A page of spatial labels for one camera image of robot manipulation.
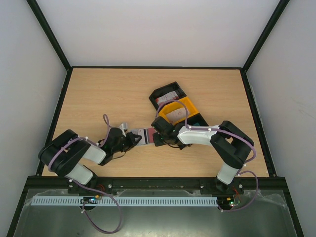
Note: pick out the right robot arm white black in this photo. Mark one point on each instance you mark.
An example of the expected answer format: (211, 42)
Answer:
(233, 146)

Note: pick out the black bin with teal cards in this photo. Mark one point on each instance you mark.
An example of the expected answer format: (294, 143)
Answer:
(197, 120)

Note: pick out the light blue cable duct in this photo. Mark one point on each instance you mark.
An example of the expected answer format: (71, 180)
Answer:
(126, 201)

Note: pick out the black bin with red cards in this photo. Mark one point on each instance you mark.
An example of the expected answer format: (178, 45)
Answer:
(174, 86)

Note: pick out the stack of red white cards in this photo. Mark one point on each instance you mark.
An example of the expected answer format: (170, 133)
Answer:
(167, 97)

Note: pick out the black aluminium frame rail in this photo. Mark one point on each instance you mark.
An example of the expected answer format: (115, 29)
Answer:
(206, 186)

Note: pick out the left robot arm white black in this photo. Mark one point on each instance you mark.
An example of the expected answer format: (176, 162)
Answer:
(63, 154)

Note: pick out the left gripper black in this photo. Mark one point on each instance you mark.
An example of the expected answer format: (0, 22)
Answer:
(132, 142)

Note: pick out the beige card holder wallet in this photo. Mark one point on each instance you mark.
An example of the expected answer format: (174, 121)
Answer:
(147, 136)

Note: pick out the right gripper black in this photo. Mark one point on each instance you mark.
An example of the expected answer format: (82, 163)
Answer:
(159, 138)

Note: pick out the white cards in yellow bin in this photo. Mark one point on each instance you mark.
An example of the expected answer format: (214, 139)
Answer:
(176, 115)

